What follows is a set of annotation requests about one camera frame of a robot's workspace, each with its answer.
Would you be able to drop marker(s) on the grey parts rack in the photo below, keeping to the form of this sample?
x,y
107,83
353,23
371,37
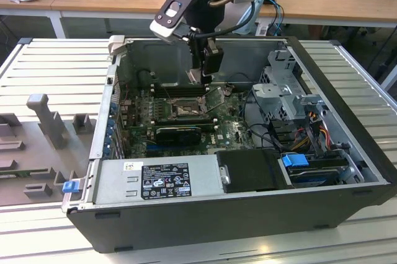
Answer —
x,y
37,140

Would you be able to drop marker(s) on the blue case latch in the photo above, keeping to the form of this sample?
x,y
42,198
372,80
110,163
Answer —
x,y
70,187

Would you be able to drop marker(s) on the black graphics card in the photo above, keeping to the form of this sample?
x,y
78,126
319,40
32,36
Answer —
x,y
176,135

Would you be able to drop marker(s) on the pale blue teach pendant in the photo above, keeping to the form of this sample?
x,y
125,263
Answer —
x,y
256,7

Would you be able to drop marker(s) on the grey case latch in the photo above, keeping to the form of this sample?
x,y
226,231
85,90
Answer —
x,y
116,42

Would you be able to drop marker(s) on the short wooden desk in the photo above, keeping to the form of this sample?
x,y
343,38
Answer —
x,y
28,5

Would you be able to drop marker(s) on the black PC case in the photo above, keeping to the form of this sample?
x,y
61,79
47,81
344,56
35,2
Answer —
x,y
186,230

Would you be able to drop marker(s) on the CPU socket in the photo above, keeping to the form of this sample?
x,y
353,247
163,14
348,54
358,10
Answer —
x,y
186,107

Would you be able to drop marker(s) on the green RAM stick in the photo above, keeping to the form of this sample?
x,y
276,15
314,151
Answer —
x,y
18,173

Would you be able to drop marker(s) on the hard disk in blue carrier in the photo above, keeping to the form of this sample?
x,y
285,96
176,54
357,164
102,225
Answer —
x,y
294,160

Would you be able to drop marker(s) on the black plastic shroud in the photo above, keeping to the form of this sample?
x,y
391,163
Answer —
x,y
248,168

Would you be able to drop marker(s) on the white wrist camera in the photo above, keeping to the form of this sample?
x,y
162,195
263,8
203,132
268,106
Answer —
x,y
164,30

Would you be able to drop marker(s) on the silver power supply unit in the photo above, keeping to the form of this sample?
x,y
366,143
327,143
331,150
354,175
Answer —
x,y
111,180

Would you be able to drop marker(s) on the black RAM slot row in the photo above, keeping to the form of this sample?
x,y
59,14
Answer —
x,y
180,90

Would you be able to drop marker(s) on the metal drive cage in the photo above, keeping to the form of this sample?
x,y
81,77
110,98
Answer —
x,y
270,93

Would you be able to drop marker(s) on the green motherboard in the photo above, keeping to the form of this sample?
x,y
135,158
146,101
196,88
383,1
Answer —
x,y
226,134

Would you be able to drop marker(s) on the silver CPU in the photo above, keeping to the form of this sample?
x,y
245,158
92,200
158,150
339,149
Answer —
x,y
193,77

